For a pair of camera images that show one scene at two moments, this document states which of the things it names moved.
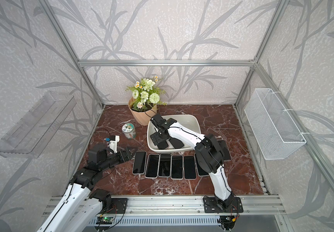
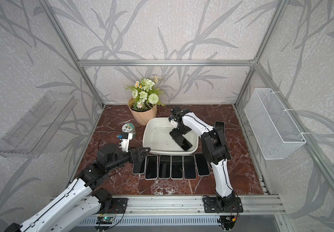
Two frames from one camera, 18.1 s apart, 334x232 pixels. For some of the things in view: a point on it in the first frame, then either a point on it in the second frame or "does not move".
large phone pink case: (162, 145) -> (220, 123)
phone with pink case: (152, 166) does not move
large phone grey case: (201, 171) does not move
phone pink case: (189, 171) does not move
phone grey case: (139, 162) does not move
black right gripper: (157, 139) -> (176, 135)
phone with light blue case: (164, 165) does not move
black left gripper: (126, 157) -> (136, 154)
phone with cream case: (177, 167) does not move
